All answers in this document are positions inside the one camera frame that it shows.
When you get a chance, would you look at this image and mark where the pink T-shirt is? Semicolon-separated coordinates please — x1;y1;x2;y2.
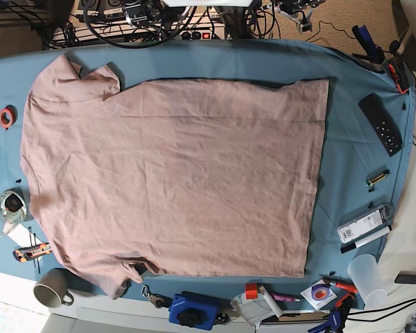
20;56;329;299

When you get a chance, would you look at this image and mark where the red plastic block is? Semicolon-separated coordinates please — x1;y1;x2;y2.
245;283;259;300

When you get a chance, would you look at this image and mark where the white power strip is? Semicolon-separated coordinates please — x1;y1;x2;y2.
51;20;227;48

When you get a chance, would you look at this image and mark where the silver carabiner keyring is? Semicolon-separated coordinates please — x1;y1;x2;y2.
141;284;172;309

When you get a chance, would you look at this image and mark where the blue plastic device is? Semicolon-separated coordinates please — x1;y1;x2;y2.
168;291;220;331

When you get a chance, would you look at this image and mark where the white paper roll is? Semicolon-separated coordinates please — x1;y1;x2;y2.
258;285;283;317

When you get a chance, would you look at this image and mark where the white marker pen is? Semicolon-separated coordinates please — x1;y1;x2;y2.
340;225;392;254

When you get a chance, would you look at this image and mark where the teal table cloth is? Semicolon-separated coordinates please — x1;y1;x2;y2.
0;40;416;305

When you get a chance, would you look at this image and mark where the small battery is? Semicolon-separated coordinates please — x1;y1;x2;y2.
366;169;390;187

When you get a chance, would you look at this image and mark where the clear plastic case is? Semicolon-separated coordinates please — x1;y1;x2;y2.
337;203;395;244

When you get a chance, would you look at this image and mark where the black remote control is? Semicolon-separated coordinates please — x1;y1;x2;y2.
358;93;402;157

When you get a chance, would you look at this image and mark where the translucent plastic cup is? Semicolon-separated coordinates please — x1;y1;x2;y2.
347;254;387;308

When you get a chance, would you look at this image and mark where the grey ceramic mug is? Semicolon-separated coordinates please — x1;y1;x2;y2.
33;268;74;309

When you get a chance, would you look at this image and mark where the blue clamp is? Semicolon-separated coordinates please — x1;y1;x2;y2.
352;25;385;65

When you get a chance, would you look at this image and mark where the red tape roll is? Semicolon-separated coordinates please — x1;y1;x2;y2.
0;105;17;131

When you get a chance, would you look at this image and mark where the orange utility knife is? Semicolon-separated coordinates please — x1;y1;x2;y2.
12;243;52;262

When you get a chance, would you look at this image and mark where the orange black clamp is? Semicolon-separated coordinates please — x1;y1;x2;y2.
388;56;410;94

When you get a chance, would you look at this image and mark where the red handled tool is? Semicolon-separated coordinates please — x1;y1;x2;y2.
322;276;358;294

